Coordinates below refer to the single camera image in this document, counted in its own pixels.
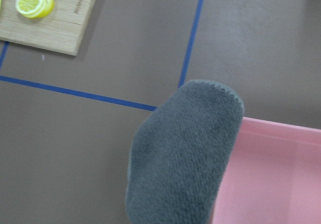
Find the pink plastic bin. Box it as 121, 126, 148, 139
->
210, 118, 320, 223

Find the yellow lemon slice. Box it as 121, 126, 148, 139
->
15, 0, 55, 19

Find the bamboo cutting board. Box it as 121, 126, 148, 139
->
1, 0, 96, 56

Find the grey pink cloth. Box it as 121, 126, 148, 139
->
125, 80, 244, 223

